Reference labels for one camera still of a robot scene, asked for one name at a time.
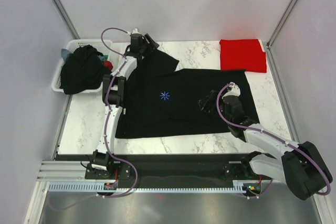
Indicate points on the teal garment in basket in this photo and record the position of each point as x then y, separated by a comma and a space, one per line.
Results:
65, 54

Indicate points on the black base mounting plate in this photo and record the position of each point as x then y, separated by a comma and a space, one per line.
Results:
182, 171

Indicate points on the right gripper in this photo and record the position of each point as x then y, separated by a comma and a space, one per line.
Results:
204, 103

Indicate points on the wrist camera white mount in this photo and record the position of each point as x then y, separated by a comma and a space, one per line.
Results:
231, 89
135, 33

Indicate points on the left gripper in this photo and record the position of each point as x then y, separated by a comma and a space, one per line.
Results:
151, 46

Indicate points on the white slotted cable duct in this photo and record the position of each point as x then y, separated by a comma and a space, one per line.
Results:
101, 187

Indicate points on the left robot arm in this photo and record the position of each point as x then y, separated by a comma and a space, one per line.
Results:
102, 164

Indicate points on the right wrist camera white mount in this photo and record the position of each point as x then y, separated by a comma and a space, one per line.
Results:
231, 89

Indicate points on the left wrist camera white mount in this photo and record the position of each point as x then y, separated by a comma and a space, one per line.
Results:
135, 33

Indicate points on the right aluminium frame post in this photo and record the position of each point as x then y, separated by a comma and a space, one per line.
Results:
284, 18

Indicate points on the left aluminium frame post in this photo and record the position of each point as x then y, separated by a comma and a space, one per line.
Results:
66, 18

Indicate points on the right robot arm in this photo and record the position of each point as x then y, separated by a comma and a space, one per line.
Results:
300, 166

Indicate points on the black t-shirt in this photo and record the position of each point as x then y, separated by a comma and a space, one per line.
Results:
162, 101

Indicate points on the aluminium frame post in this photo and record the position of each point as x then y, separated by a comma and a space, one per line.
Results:
284, 18
66, 18

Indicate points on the dark clothes pile in basket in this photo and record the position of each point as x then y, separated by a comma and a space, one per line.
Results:
83, 70

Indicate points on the folded red t-shirt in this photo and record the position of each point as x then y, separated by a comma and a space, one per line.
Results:
244, 54

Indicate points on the red garment in basket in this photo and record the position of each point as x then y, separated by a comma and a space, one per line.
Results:
108, 65

